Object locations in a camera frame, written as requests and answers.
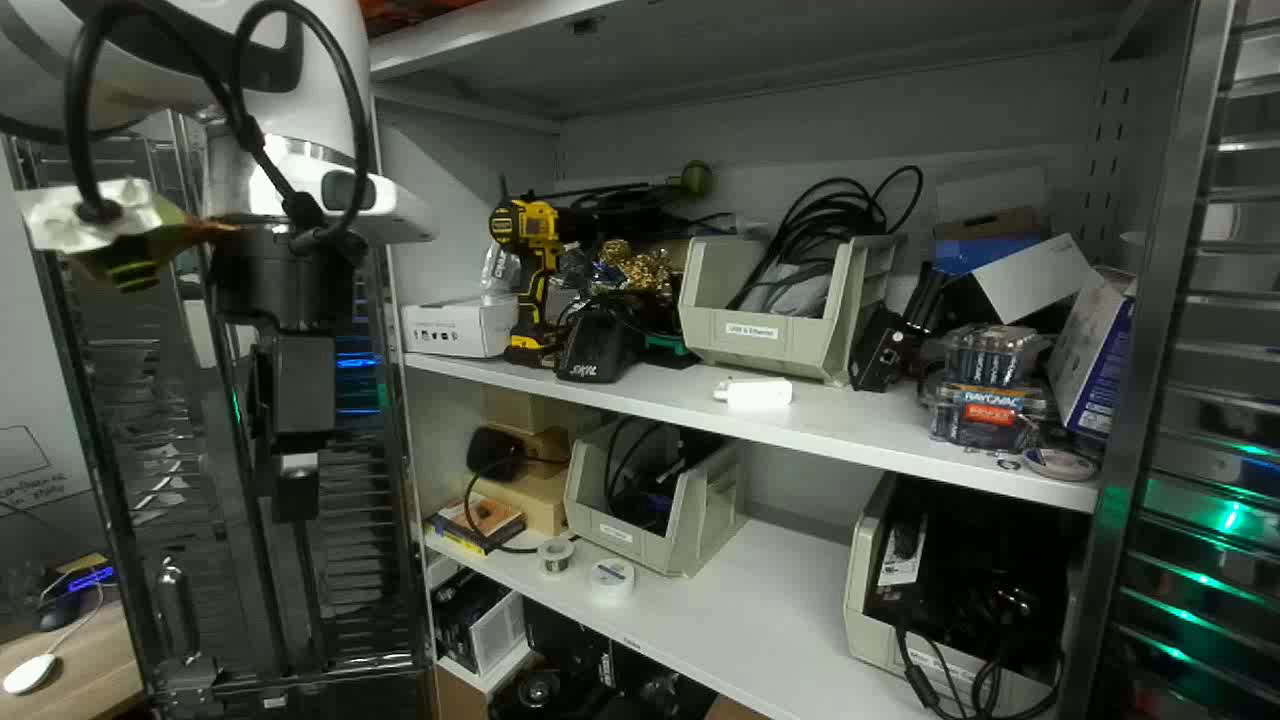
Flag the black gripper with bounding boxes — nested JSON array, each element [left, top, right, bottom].
[[213, 232, 371, 529]]

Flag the flat orange printed box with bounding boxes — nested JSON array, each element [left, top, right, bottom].
[[422, 504, 531, 561]]

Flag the white box black contents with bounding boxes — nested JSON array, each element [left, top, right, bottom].
[[428, 563, 531, 680]]

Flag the white printed cardboard box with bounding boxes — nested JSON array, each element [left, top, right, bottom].
[[398, 287, 522, 366]]

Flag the brown cardboard box stack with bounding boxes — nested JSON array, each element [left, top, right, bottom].
[[469, 389, 578, 539]]

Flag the blue box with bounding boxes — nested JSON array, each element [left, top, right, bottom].
[[926, 232, 1053, 285]]

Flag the black rounded pouch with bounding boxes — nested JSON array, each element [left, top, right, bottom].
[[465, 424, 531, 487]]

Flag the wooden table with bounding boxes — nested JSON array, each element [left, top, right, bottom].
[[0, 595, 146, 720]]

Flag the crumpled clear plastic bag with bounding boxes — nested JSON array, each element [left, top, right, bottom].
[[476, 236, 531, 304]]

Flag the white spoon shaped object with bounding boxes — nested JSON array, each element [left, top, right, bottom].
[[0, 620, 87, 700]]

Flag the black battery charger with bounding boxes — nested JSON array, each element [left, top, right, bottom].
[[551, 298, 642, 389]]

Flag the black rod green tip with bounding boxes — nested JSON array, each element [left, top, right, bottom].
[[494, 155, 721, 220]]

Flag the orange bin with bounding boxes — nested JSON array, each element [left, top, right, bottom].
[[357, 0, 473, 37]]

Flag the gray metal shelf unit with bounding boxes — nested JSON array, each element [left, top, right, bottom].
[[363, 0, 1245, 720]]

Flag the wide gray storage bin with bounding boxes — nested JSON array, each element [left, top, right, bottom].
[[844, 469, 1089, 720]]

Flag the black power adapter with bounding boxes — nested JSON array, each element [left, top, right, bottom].
[[844, 300, 926, 396]]

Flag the white paper card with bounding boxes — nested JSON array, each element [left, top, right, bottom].
[[968, 228, 1100, 327]]

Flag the silver tape roll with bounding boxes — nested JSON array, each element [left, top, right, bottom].
[[1020, 444, 1100, 487]]

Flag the white printed carton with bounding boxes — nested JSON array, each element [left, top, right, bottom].
[[1042, 269, 1141, 449]]

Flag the chrome wire rack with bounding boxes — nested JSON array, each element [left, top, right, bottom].
[[0, 114, 431, 720], [1110, 0, 1280, 720]]

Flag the black looped cable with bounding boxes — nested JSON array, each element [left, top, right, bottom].
[[455, 473, 539, 561]]

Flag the yellow black cordless drill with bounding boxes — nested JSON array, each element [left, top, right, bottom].
[[485, 198, 573, 374]]

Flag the black cable bundle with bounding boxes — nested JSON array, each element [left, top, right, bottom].
[[724, 161, 926, 319], [865, 478, 1089, 720], [600, 415, 724, 533]]

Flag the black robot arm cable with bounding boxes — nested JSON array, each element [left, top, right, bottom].
[[60, 0, 381, 258]]

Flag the clear plastic bagged cable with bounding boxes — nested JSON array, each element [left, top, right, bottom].
[[751, 262, 841, 323]]

